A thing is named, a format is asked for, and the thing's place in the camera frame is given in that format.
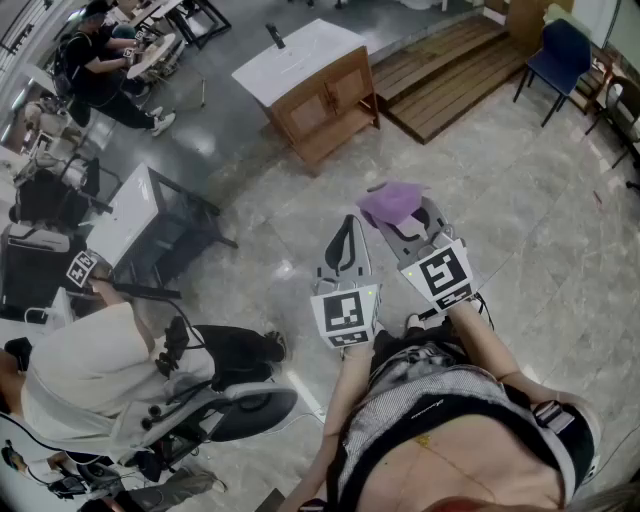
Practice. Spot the person's right forearm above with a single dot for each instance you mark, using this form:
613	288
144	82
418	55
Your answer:
475	340

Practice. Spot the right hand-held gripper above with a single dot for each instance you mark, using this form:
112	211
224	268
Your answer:
442	272

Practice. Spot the black mesh office chair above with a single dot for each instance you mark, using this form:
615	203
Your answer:
35	270

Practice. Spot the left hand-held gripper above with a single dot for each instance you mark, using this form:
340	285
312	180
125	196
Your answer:
342	312

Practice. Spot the brown wooden wardrobe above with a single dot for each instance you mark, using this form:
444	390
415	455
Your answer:
525	20

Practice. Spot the blue chair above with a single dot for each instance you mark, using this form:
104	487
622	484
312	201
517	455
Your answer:
562	55

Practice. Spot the person's legs black trousers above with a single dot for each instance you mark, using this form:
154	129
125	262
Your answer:
390	342

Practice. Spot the person's torso grey mesh top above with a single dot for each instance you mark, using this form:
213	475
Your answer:
450	400

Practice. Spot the person's left forearm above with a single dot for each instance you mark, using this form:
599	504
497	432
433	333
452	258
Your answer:
350	390

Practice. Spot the wooden vanity cabinet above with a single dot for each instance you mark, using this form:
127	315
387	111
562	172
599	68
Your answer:
332	135

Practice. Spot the wooden slatted platform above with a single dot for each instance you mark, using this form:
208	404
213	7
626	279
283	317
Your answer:
440	85

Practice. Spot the grey office chair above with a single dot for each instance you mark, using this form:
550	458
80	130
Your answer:
260	405

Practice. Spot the black faucet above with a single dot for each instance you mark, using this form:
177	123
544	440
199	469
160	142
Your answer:
275	35

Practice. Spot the purple cloth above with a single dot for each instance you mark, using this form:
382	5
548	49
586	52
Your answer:
390	202

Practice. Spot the white ceramic sink basin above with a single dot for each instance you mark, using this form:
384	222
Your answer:
295	65

